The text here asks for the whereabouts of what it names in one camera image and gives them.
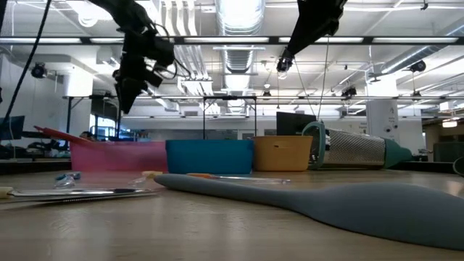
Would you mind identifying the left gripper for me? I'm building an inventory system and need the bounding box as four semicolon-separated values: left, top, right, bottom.
112;30;163;115

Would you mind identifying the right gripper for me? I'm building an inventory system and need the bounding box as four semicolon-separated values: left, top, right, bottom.
286;0;349;56

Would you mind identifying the blue mini spatula clear handle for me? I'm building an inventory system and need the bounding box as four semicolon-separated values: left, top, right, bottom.
54;172;82;190

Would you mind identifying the teal patterned handle knife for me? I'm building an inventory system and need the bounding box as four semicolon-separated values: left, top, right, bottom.
0;192;160;206

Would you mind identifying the yellow-handled knife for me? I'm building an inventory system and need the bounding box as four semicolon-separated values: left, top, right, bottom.
0;186;152;199

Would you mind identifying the grey silicone spoon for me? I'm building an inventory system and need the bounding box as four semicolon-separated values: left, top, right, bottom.
154;173;464;252

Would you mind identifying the pink plastic bin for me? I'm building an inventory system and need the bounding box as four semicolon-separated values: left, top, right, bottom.
69;140;170;173

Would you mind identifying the black framed light bar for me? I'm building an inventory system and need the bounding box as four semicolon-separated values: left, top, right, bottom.
0;35;464;46

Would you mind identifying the black monitor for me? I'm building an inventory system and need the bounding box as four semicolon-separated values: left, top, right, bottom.
275;111;318;137

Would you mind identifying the teal plastic bin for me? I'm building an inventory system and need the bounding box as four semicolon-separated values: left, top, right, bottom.
165;138;254;175

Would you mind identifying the dark background equipment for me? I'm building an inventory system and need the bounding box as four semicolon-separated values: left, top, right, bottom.
27;139;72;160

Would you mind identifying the white column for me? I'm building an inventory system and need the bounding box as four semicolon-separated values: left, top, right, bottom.
365;99;400;144

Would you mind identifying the yellow plastic basket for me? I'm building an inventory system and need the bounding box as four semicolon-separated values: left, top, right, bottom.
252;135;313;172

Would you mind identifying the metal grater with teal ends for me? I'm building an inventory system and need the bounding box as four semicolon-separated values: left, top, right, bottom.
302;120;413;170

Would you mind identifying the blue-screen monitor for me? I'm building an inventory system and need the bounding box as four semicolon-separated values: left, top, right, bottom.
0;115;26;141

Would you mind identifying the thin hanging cable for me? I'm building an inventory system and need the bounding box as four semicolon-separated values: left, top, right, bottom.
316;34;330;121

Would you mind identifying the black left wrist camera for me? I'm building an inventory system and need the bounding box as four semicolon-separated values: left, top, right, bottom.
146;35;176;69

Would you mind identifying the silver ventilation duct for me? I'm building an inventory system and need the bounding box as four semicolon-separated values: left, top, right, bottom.
379;45;454;75
216;0;265;73

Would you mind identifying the black background table frame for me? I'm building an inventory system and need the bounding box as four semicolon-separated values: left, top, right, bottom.
63;94;259;141

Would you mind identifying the yellow mini spatula clear handle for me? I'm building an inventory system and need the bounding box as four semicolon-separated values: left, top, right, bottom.
127;170;165;188

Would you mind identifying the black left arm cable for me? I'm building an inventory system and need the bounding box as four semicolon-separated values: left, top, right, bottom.
1;0;53;119

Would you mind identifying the black left frame rail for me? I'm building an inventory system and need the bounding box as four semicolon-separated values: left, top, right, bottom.
0;158;73;175

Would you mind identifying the black frame rail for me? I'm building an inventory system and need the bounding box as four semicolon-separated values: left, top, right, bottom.
0;158;73;175
384;161;458;174

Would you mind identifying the black right frame rail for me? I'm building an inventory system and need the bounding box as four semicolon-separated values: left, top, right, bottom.
384;161;458;174

